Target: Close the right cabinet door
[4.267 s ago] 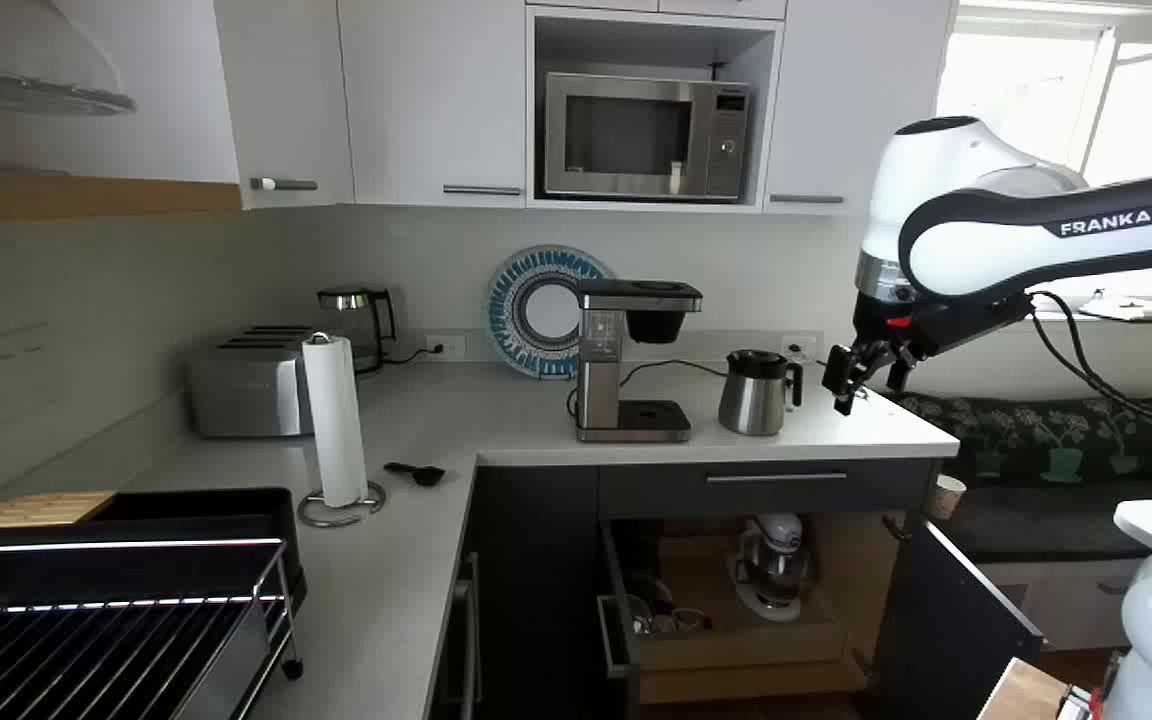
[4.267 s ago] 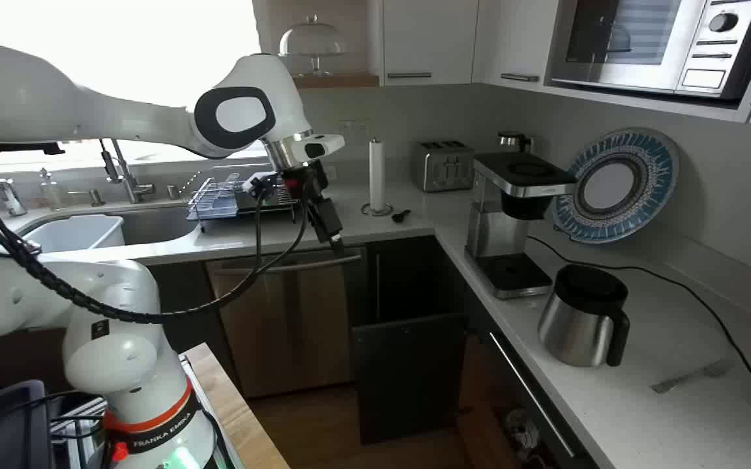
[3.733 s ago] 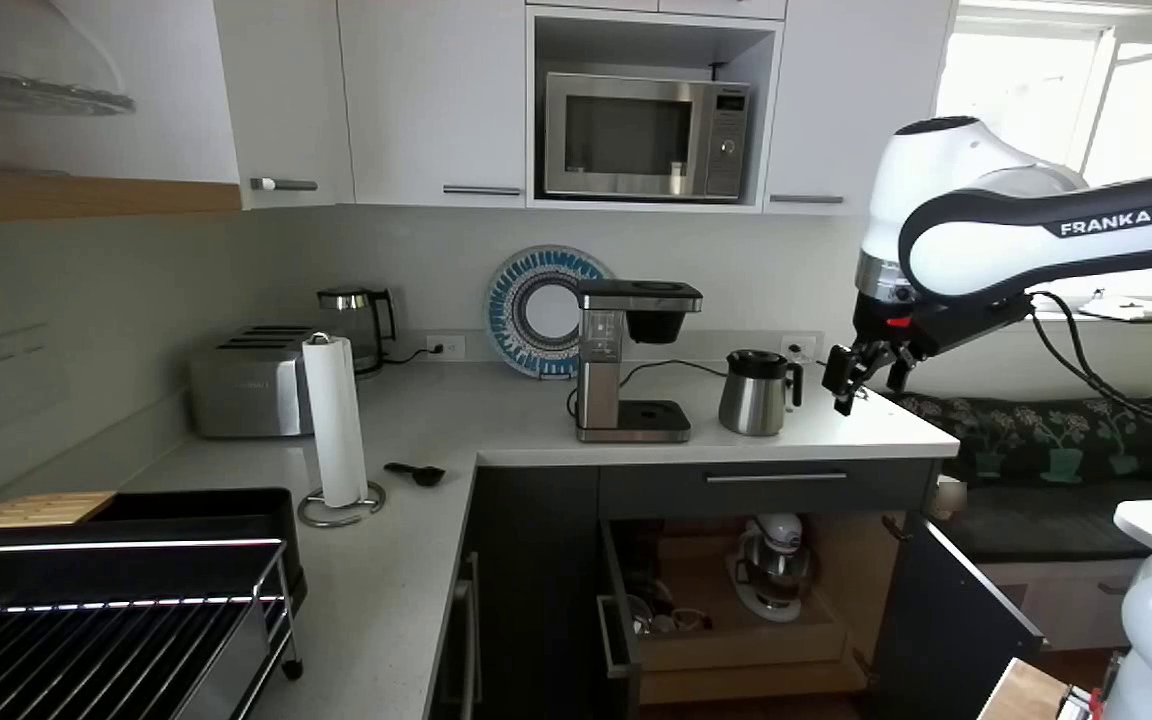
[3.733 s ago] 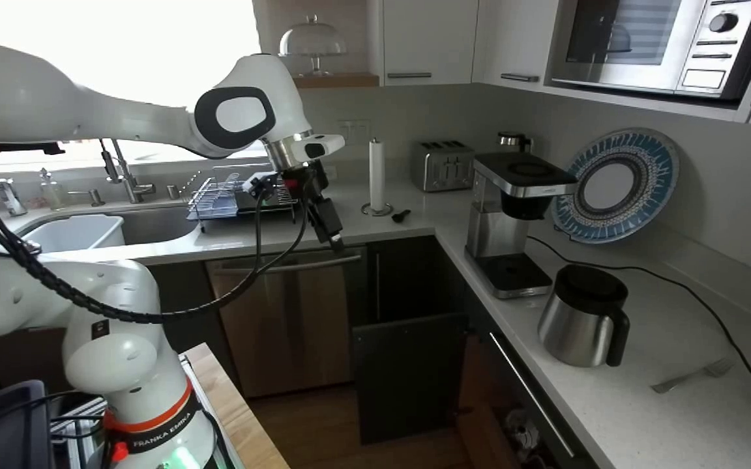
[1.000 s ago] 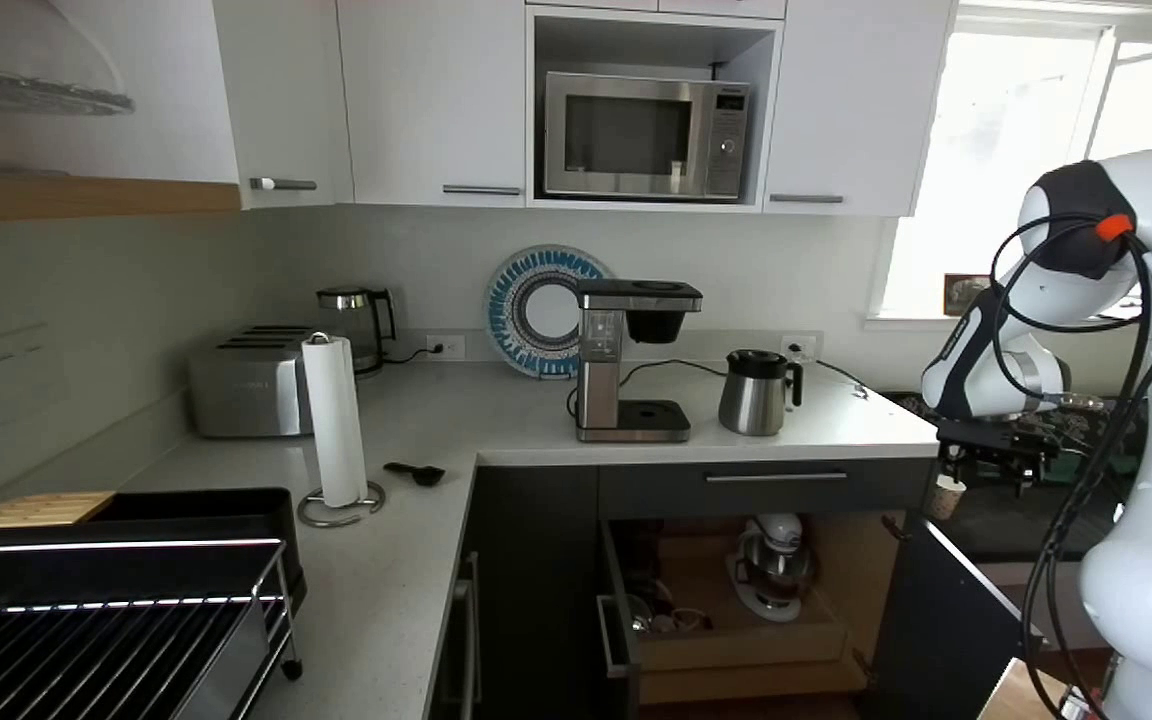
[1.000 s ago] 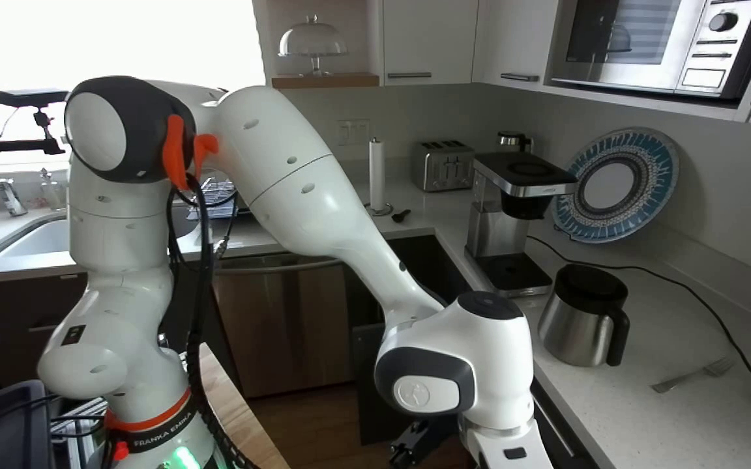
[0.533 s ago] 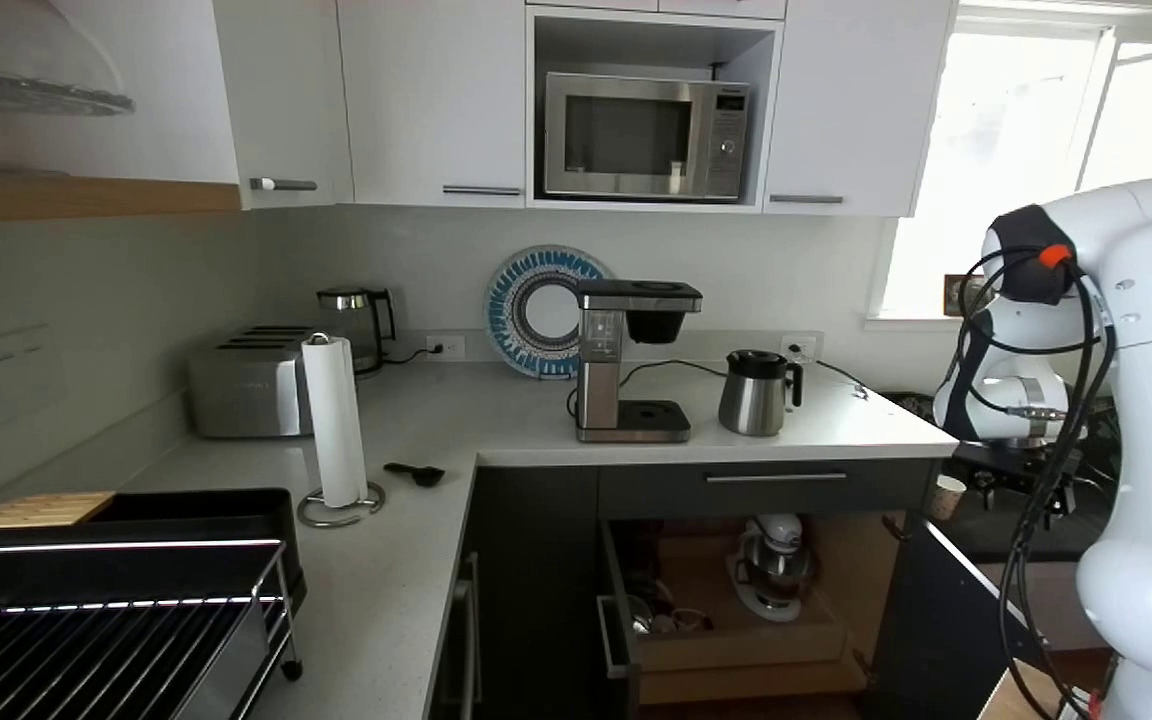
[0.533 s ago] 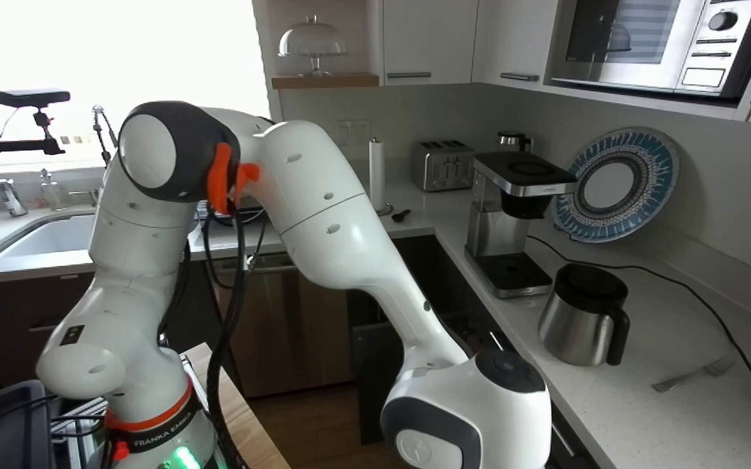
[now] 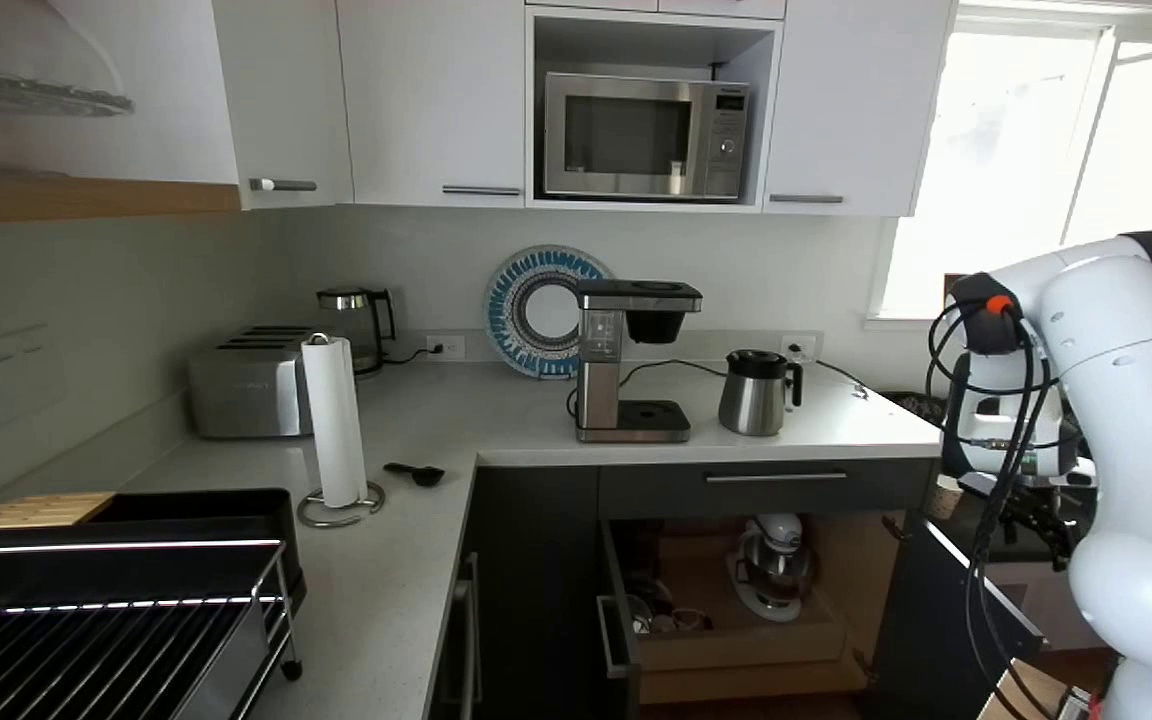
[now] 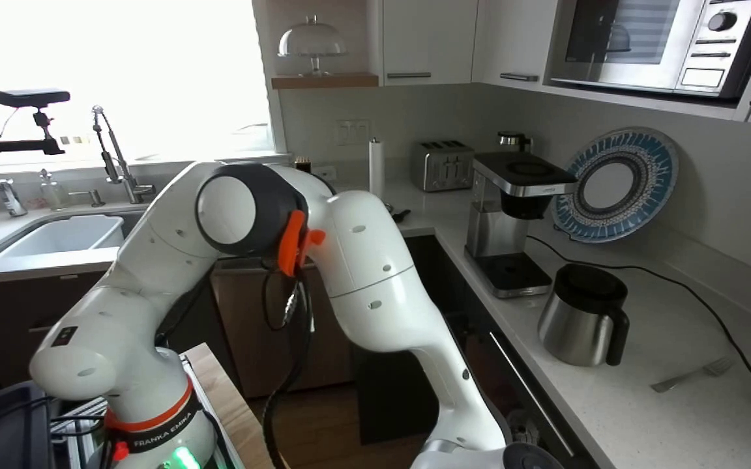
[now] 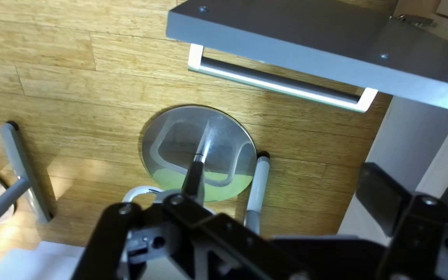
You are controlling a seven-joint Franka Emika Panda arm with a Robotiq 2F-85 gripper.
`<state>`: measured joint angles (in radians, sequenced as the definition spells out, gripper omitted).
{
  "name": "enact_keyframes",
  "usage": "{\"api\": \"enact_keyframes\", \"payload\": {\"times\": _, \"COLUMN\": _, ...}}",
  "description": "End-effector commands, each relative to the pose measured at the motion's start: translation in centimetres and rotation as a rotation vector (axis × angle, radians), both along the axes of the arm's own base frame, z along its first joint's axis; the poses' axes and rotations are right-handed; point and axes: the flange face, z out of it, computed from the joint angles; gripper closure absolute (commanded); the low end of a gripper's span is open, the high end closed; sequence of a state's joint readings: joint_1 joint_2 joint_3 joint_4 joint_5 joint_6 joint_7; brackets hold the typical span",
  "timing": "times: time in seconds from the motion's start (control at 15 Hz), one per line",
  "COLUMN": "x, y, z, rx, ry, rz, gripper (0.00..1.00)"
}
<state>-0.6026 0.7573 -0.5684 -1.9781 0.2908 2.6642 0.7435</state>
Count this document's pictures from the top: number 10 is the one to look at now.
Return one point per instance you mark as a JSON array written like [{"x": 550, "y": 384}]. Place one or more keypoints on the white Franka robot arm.
[{"x": 366, "y": 262}]

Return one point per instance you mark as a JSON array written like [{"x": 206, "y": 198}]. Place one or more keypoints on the narrow white upper cabinet door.
[{"x": 428, "y": 39}]

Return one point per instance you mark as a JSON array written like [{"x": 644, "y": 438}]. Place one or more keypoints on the wide white upper cabinet door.
[{"x": 515, "y": 39}]

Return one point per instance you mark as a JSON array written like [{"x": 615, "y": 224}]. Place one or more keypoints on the black coffee scoop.
[{"x": 399, "y": 214}]

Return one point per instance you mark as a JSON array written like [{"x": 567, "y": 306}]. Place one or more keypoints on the white paper towel roll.
[{"x": 376, "y": 171}]

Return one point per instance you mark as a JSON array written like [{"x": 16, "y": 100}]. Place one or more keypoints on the silver toaster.
[{"x": 445, "y": 171}]

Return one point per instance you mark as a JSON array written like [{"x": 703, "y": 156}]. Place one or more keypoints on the steel drip coffee maker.
[{"x": 496, "y": 224}]

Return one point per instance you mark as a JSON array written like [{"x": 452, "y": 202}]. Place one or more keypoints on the glass cake dome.
[{"x": 310, "y": 39}]

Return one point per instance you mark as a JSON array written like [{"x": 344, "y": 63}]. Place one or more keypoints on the steel thermal coffee carafe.
[{"x": 575, "y": 330}]

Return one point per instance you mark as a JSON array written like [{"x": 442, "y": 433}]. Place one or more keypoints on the wooden robot mounting board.
[{"x": 227, "y": 418}]

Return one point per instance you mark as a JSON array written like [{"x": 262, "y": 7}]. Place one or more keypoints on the chrome kitchen faucet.
[{"x": 136, "y": 189}]

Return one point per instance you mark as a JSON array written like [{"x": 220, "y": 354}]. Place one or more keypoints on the blue white decorative plate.
[{"x": 657, "y": 172}]

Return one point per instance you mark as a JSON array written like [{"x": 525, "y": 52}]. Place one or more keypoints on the steel kitchen sink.
[{"x": 64, "y": 235}]

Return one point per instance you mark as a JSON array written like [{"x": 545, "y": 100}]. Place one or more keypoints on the grey fork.
[{"x": 690, "y": 377}]

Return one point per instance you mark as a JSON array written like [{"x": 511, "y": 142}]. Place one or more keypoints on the stainless steel microwave oven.
[{"x": 652, "y": 35}]

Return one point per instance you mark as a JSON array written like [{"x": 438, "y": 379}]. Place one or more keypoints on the chrome side tap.
[{"x": 9, "y": 198}]

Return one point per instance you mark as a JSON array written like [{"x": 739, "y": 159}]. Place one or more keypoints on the dark plastic crate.
[{"x": 1, "y": 425}]

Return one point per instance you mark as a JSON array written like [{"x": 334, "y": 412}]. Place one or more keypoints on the wooden wall shelf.
[{"x": 325, "y": 81}]

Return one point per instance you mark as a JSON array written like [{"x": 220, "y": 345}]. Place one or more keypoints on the black camera on mount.
[{"x": 31, "y": 97}]

